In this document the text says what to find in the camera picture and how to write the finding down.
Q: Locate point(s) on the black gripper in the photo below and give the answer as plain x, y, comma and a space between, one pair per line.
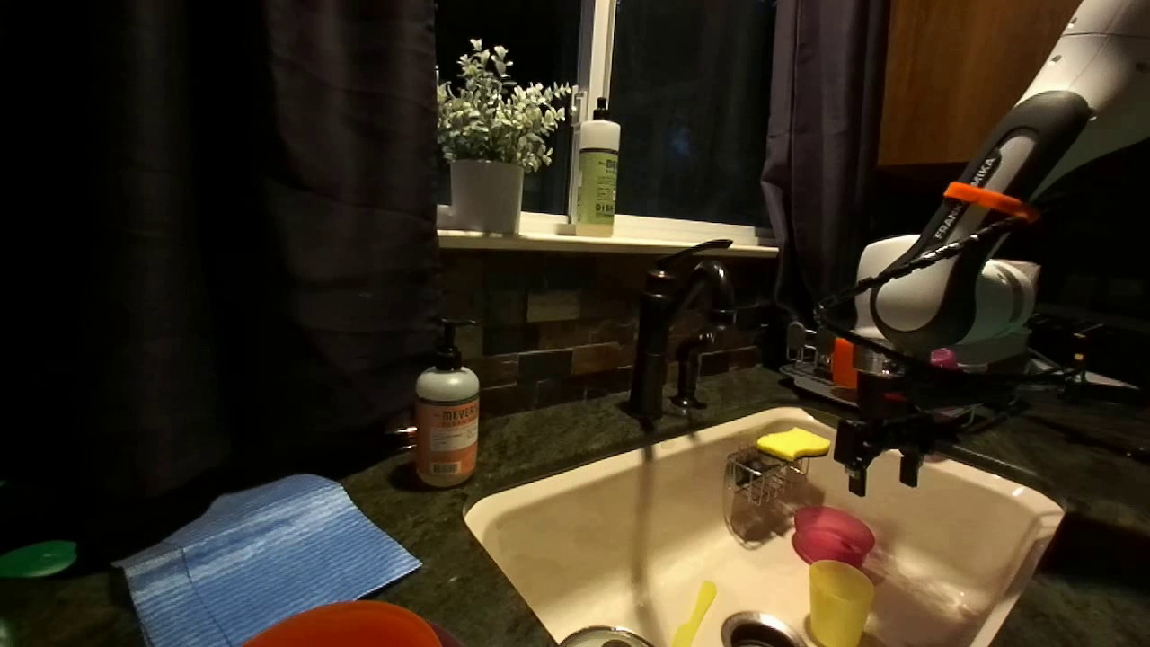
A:
902, 425

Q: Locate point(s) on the yellow plastic cup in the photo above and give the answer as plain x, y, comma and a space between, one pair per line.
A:
839, 599

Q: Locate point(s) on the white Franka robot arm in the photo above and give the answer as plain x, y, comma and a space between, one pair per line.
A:
957, 265

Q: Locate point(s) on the orange plastic cup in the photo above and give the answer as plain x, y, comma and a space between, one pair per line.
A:
845, 365

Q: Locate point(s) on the magenta plastic cup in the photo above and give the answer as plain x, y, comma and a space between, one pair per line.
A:
945, 356

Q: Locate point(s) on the pink plastic bowl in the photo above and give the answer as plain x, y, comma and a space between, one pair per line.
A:
831, 536

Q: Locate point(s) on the yellow sponge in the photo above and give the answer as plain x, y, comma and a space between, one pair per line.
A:
793, 442

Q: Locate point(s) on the metal sink drain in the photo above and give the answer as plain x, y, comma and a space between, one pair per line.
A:
755, 629

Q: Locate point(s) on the yellow plastic utensil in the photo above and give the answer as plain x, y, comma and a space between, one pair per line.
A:
697, 611

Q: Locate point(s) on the dark bronze faucet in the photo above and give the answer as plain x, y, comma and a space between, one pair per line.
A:
670, 337

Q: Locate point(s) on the white sink basin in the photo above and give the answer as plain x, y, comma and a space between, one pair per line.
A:
597, 539

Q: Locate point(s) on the glass pot lid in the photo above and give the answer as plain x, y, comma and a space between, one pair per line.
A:
604, 639

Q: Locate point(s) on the narrow dark curtain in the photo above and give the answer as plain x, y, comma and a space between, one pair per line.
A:
820, 129

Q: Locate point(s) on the white window sill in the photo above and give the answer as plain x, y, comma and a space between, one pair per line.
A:
622, 230

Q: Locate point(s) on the brown wooden cabinet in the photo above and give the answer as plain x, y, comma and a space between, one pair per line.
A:
957, 72

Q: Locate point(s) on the green dish soap bottle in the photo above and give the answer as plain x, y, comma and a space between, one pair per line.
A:
596, 165

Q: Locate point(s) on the soap dispenser orange label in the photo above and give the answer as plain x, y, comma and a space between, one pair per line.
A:
449, 417

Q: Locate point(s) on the potted plant white pot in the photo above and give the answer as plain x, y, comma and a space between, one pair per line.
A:
492, 129

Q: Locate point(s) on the red plate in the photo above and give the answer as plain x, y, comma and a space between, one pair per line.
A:
346, 628

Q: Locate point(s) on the blue dish cloth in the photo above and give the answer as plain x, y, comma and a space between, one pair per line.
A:
265, 558

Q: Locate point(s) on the wide dark curtain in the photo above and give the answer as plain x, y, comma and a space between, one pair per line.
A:
219, 238

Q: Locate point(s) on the green plastic lid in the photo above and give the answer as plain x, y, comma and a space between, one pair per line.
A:
38, 558

